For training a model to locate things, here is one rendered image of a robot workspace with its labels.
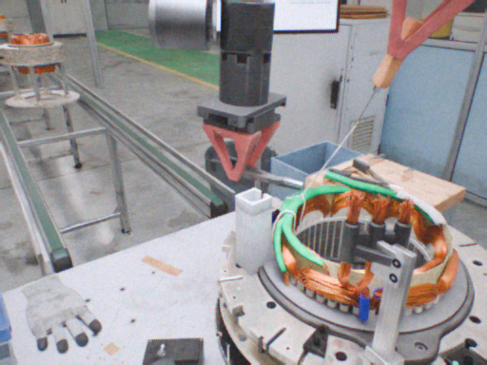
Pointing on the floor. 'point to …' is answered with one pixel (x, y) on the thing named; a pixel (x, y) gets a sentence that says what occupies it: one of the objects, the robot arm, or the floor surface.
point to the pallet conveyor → (187, 186)
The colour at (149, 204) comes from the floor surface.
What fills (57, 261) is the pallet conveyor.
